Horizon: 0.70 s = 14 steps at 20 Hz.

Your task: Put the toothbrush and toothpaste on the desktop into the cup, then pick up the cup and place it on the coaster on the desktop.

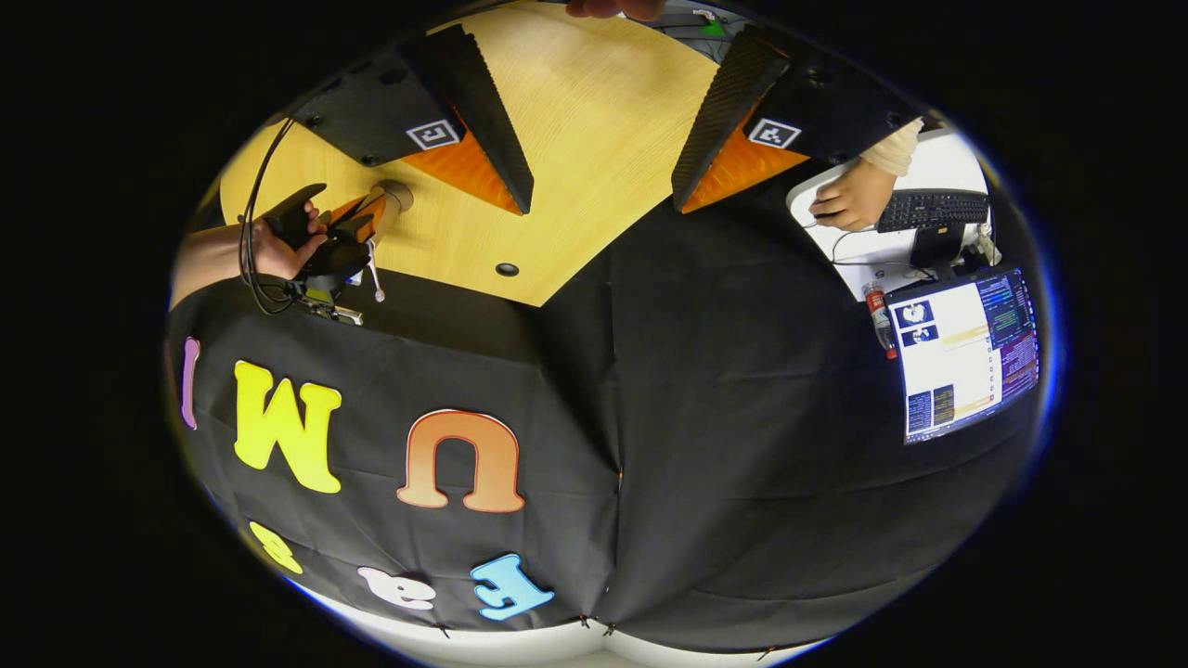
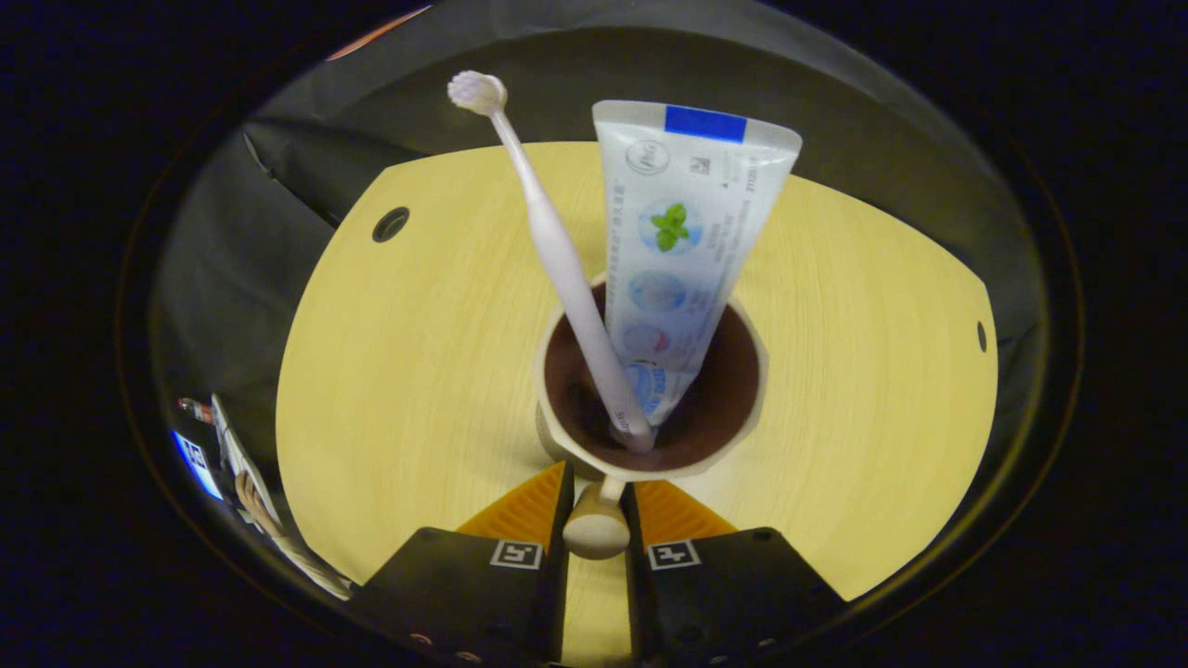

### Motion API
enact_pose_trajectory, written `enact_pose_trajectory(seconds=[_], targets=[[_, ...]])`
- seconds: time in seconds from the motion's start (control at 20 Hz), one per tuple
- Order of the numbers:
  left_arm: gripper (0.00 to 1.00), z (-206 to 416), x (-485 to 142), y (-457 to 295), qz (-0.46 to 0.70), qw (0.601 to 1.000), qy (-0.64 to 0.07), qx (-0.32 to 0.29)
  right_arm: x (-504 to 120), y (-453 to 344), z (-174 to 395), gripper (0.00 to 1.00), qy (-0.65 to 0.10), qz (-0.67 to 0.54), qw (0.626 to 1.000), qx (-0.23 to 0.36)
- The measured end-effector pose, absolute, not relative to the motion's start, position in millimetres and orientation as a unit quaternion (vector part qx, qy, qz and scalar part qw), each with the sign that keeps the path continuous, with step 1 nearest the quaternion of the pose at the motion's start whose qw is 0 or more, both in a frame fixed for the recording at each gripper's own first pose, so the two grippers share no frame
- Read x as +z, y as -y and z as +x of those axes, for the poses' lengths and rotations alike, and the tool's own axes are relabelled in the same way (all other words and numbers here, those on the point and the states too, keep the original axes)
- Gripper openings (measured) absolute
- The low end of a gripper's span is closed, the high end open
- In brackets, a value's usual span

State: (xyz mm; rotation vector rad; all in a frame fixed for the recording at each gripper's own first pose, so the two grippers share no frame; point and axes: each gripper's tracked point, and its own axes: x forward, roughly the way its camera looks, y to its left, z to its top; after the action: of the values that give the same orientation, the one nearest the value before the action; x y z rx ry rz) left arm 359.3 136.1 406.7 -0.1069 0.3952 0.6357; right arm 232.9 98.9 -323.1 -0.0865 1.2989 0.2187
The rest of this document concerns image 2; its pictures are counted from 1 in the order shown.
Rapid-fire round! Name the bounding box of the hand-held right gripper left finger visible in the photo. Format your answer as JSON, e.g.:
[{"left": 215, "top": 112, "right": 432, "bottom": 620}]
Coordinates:
[{"left": 353, "top": 461, "right": 576, "bottom": 668}]

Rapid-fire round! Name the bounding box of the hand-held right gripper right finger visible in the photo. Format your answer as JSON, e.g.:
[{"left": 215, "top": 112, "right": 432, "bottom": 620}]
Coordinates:
[{"left": 620, "top": 480, "right": 850, "bottom": 668}]

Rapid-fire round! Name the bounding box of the beige cup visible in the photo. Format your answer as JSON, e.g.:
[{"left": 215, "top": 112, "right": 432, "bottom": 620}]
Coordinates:
[{"left": 534, "top": 272, "right": 769, "bottom": 560}]

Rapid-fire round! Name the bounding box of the pale pink toothbrush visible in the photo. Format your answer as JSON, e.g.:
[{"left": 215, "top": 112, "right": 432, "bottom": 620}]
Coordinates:
[{"left": 447, "top": 71, "right": 656, "bottom": 455}]

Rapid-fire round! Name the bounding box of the white toothpaste tube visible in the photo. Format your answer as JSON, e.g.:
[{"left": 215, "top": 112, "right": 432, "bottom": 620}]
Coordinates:
[{"left": 592, "top": 99, "right": 804, "bottom": 428}]

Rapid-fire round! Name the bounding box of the white side table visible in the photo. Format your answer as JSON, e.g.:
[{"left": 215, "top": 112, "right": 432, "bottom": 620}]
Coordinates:
[{"left": 212, "top": 394, "right": 279, "bottom": 525}]

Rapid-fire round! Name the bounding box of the computer monitor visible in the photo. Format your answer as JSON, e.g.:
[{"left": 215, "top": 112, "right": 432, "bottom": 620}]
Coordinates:
[{"left": 172, "top": 430, "right": 224, "bottom": 502}]

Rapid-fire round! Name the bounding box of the black backdrop cloth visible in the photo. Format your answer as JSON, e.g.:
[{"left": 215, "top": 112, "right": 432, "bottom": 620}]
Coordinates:
[{"left": 153, "top": 0, "right": 1050, "bottom": 446}]

